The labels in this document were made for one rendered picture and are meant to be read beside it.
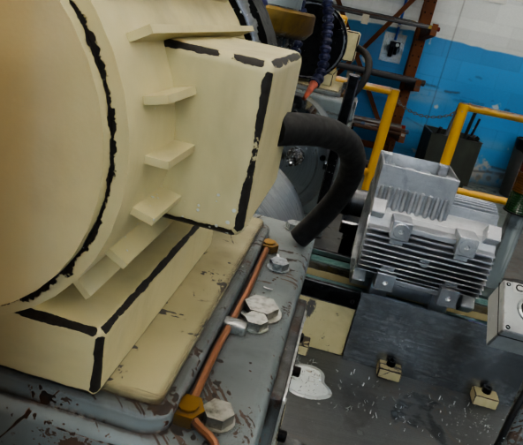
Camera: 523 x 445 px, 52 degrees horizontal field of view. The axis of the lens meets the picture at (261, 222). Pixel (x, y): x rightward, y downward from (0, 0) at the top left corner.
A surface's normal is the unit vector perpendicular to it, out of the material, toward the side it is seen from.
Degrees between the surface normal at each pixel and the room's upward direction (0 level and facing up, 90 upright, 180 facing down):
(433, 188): 90
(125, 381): 0
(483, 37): 90
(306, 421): 0
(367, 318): 90
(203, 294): 0
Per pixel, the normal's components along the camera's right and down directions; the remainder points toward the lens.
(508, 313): 0.04, -0.56
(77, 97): -0.19, 0.33
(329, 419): 0.19, -0.91
